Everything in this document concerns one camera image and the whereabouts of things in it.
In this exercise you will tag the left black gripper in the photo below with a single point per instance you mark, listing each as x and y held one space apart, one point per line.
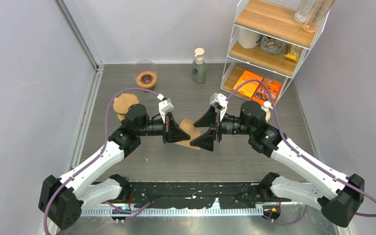
171 131

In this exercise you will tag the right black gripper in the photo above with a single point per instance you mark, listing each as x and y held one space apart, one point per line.
206 141

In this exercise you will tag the pink glass dripper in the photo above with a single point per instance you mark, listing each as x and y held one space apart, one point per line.
143 65

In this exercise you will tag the small wooden ring holder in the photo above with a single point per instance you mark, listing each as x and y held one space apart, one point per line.
145 78

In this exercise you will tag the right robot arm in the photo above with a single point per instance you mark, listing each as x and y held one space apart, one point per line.
331 192

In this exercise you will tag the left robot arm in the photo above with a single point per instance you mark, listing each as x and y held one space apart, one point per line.
64 198

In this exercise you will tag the small glass with wood band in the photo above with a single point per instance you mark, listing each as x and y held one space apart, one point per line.
148 87

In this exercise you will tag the orange box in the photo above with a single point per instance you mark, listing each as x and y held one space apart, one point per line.
248 90

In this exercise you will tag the green pump bottle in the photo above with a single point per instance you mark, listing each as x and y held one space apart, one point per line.
199 66

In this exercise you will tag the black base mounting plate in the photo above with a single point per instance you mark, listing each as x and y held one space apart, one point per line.
194 195

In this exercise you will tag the cream pump bottle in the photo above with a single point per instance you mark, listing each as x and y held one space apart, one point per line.
267 107

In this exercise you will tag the orange snack packet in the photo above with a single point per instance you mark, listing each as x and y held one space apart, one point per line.
261 94

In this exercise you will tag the white paper roll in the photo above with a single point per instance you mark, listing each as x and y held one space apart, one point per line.
248 39

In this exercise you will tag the cartoon printed tin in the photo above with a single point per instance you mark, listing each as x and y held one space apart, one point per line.
271 45

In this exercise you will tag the yellow snack bag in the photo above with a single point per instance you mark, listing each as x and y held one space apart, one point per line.
293 53

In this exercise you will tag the clear glass bottle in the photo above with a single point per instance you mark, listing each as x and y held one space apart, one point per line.
303 10

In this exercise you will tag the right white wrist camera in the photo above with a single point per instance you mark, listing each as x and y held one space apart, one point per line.
220 103

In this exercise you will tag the aluminium frame rail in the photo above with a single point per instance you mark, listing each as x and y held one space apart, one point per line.
74 20

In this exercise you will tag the white wire wooden shelf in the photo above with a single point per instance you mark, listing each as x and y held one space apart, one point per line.
272 19

